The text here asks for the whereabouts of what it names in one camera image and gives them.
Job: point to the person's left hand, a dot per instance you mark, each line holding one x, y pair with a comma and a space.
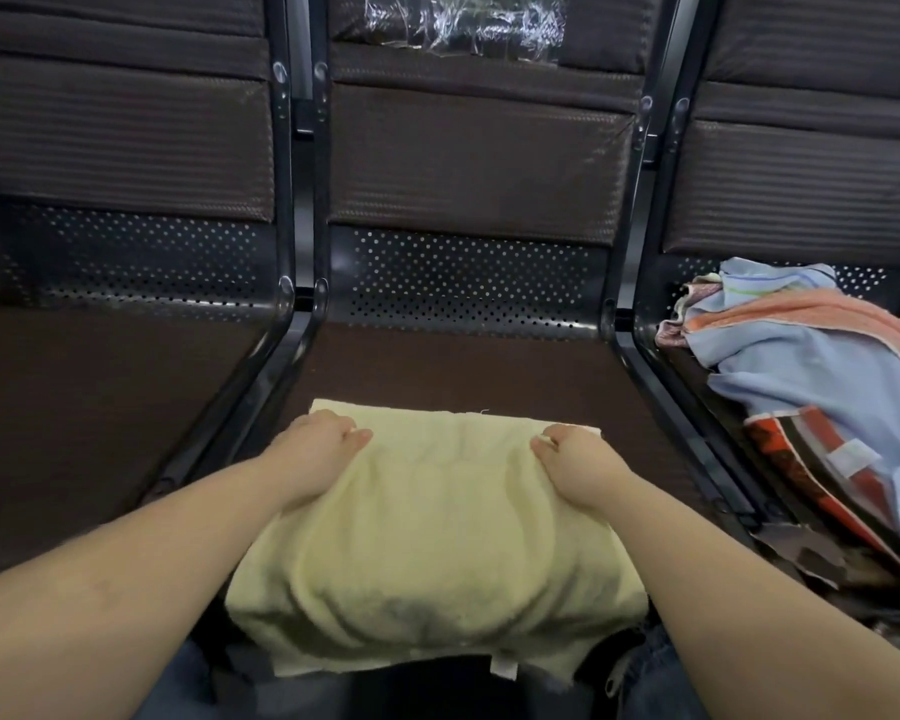
311, 457

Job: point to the person's right hand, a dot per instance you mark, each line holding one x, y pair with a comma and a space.
581, 472

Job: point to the person's right thumb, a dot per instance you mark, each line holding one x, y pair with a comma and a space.
544, 448

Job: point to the person's left thumb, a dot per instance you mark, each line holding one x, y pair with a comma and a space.
358, 440

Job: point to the pale yellow towel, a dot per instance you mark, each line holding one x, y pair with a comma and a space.
435, 539

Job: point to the person's right forearm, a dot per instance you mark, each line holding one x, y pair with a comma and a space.
750, 614

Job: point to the person's left forearm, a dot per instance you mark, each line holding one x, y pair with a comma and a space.
120, 584

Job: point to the pink patterned cloth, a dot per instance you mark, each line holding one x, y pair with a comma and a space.
679, 322

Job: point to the brown cushioned metal bench seat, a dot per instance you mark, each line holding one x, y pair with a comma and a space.
795, 164
120, 217
480, 217

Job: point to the blue jeans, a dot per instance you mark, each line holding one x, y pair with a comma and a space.
390, 693

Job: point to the red black patterned cloth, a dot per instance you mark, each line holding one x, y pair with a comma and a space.
810, 457

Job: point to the light blue cloth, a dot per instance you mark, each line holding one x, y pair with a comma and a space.
802, 367

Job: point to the brown fabric piece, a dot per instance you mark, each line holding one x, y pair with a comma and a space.
799, 551

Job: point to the orange towel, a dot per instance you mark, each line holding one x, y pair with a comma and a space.
832, 311

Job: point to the clear plastic wrap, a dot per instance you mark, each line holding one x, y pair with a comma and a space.
465, 18

